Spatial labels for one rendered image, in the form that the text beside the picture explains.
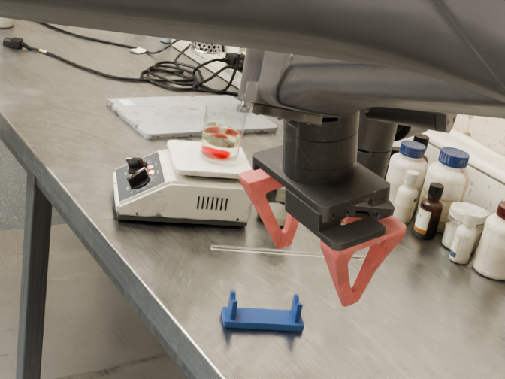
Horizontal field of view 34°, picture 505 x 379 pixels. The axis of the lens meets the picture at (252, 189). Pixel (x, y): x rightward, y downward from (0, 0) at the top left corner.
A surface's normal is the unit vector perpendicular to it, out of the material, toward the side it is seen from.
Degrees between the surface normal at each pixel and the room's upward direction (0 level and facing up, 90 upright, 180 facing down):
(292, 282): 0
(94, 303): 0
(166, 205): 90
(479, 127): 90
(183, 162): 0
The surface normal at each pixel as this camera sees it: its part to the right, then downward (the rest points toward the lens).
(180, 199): 0.19, 0.42
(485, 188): -0.84, 0.08
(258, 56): -0.66, -0.05
